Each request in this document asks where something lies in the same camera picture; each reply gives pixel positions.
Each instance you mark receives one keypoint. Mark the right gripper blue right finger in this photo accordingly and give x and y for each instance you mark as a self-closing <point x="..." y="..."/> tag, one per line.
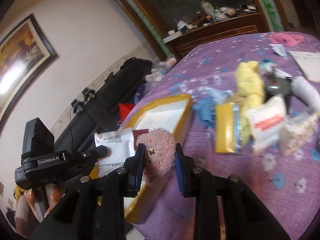
<point x="245" y="216"/>

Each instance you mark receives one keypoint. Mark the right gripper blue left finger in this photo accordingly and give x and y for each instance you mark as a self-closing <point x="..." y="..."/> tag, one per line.
<point x="94" y="208"/>

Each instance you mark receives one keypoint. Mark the white plastic pouch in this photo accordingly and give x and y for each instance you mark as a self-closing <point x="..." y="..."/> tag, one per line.
<point x="119" y="145"/>

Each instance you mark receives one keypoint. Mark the yellow blue cloth pack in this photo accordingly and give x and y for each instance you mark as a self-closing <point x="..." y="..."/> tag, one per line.
<point x="227" y="128"/>

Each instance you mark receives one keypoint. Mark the lemon print tissue pack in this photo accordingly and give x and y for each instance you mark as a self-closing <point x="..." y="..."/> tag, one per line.
<point x="297" y="131"/>

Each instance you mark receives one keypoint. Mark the pink fluffy plush toy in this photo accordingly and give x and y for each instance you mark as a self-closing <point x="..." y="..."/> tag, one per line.
<point x="160" y="148"/>

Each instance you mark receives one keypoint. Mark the white red-text tissue pack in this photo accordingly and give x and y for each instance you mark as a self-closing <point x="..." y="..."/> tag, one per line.
<point x="266" y="121"/>

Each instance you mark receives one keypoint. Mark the yellow fluffy towel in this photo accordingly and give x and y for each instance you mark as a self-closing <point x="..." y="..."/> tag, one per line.
<point x="251" y="88"/>

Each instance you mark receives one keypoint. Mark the white towel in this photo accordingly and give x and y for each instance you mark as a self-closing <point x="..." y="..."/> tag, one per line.
<point x="302" y="89"/>

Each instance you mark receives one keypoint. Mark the person's left hand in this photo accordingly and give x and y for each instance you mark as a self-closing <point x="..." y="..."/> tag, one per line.
<point x="54" y="195"/>

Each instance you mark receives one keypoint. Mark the black sofa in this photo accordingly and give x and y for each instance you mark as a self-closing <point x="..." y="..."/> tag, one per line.
<point x="100" y="112"/>

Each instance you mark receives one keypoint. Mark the red cushion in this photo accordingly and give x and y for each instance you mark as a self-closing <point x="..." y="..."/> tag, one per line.
<point x="125" y="109"/>

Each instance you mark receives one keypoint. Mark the blue cloth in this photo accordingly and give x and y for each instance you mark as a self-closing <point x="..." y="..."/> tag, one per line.
<point x="204" y="109"/>

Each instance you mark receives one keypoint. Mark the yellow cardboard box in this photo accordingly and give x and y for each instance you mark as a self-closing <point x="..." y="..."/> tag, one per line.
<point x="159" y="125"/>

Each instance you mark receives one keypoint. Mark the white blue printed plastic bag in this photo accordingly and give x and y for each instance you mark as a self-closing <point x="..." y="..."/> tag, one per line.
<point x="217" y="96"/>

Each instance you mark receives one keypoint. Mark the grey round metal device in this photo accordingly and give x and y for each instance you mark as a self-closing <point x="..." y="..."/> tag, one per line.
<point x="279" y="86"/>

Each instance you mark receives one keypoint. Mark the teal white small box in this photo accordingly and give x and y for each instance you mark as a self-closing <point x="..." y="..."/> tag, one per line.
<point x="266" y="66"/>

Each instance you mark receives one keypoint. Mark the clear plastic bag on sofa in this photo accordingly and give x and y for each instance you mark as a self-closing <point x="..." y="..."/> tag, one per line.
<point x="160" y="68"/>

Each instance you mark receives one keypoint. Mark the white paper booklet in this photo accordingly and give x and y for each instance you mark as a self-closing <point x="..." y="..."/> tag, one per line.
<point x="309" y="63"/>

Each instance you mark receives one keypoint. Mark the small white crumpled wrapper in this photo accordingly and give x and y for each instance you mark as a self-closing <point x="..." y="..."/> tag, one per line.
<point x="279" y="49"/>

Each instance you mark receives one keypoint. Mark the pink cloth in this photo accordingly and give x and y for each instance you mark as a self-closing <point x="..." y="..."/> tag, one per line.
<point x="289" y="40"/>

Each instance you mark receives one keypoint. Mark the dark wooden cabinet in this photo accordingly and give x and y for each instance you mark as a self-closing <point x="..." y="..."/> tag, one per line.
<point x="177" y="26"/>

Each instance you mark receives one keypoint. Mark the white plastic bottle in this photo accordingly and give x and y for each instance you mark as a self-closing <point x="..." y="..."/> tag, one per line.
<point x="207" y="7"/>

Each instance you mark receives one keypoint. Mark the framed wall painting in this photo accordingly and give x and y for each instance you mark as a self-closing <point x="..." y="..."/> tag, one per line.
<point x="25" y="52"/>

